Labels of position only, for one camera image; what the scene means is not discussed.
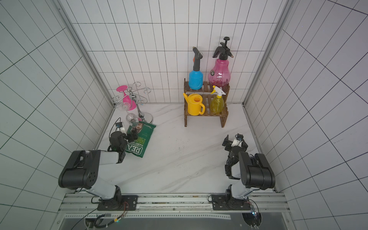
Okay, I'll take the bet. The yellow spray bottle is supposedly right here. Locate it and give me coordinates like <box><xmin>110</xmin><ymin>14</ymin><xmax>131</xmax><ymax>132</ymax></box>
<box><xmin>210</xmin><ymin>85</ymin><xmax>226</xmax><ymax>115</ymax></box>

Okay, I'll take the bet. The yellow watering can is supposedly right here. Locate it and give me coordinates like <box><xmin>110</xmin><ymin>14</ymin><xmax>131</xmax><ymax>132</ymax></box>
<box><xmin>183</xmin><ymin>93</ymin><xmax>206</xmax><ymax>116</ymax></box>

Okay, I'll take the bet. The pink pressure sprayer bottle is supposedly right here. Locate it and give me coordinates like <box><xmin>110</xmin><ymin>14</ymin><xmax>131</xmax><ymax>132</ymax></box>
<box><xmin>209</xmin><ymin>36</ymin><xmax>234</xmax><ymax>87</ymax></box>

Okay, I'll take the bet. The blue spray bottle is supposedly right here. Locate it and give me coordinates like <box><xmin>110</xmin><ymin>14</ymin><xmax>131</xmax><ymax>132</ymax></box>
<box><xmin>188</xmin><ymin>47</ymin><xmax>203</xmax><ymax>90</ymax></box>

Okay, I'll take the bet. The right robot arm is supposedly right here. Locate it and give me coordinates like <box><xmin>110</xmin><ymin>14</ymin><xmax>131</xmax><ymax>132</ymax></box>
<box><xmin>208</xmin><ymin>134</ymin><xmax>276</xmax><ymax>215</ymax></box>

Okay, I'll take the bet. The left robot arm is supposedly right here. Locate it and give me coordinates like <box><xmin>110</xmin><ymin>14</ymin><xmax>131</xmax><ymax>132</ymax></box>
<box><xmin>58</xmin><ymin>131</ymin><xmax>138</xmax><ymax>211</ymax></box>

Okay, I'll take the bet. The wooden two-tier shelf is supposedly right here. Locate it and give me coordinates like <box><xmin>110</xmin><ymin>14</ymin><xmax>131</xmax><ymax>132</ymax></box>
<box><xmin>183</xmin><ymin>79</ymin><xmax>230</xmax><ymax>127</ymax></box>

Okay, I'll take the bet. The green snack bag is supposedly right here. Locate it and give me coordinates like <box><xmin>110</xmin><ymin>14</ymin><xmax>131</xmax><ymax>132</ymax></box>
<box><xmin>126</xmin><ymin>121</ymin><xmax>156</xmax><ymax>158</ymax></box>

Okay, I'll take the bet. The clear wine glass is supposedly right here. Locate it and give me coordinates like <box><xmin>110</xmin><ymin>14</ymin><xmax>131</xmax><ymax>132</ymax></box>
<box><xmin>122</xmin><ymin>102</ymin><xmax>139</xmax><ymax>127</ymax></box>

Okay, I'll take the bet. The chrome wine glass rack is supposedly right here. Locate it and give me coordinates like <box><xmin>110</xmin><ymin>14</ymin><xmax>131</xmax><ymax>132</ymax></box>
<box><xmin>112</xmin><ymin>81</ymin><xmax>153</xmax><ymax>124</ymax></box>

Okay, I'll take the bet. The pink wine glass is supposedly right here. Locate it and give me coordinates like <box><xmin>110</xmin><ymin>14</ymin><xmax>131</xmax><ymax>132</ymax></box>
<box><xmin>115</xmin><ymin>85</ymin><xmax>137</xmax><ymax>111</ymax></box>

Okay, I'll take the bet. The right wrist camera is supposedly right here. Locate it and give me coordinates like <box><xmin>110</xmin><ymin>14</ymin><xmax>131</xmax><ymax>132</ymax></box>
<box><xmin>231</xmin><ymin>138</ymin><xmax>242</xmax><ymax>147</ymax></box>

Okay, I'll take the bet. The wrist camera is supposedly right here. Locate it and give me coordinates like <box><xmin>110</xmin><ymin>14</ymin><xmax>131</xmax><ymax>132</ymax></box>
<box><xmin>231</xmin><ymin>138</ymin><xmax>242</xmax><ymax>147</ymax></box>
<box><xmin>115</xmin><ymin>117</ymin><xmax>126</xmax><ymax>133</ymax></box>

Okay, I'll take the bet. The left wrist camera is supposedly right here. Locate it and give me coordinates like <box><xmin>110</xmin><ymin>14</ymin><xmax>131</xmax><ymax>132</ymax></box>
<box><xmin>115</xmin><ymin>117</ymin><xmax>126</xmax><ymax>133</ymax></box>

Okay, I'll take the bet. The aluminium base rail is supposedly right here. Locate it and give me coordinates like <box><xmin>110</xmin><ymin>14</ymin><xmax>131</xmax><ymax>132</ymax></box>
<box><xmin>59</xmin><ymin>193</ymin><xmax>290</xmax><ymax>218</ymax></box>

